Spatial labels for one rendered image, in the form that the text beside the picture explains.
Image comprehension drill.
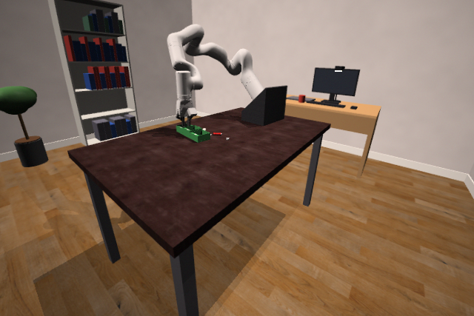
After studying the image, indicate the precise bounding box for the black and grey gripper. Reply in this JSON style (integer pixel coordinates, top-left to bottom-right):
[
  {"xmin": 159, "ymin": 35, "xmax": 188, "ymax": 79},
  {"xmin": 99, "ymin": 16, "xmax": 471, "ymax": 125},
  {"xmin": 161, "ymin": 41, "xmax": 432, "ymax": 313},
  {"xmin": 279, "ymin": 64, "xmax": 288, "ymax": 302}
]
[{"xmin": 176, "ymin": 99, "xmax": 193, "ymax": 127}]

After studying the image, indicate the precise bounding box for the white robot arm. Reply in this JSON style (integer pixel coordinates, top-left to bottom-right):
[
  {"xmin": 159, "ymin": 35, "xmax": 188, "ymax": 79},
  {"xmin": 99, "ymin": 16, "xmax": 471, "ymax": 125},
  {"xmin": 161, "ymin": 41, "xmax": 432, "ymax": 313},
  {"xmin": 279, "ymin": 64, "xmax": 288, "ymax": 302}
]
[{"xmin": 167, "ymin": 24, "xmax": 264, "ymax": 100}]

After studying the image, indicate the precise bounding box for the green rack of bins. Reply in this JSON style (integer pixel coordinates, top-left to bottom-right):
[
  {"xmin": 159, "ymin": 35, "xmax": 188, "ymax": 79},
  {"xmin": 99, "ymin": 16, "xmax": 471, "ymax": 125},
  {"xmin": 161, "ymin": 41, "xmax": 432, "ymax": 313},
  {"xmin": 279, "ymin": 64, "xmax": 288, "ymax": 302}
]
[{"xmin": 176, "ymin": 124, "xmax": 210, "ymax": 143}]

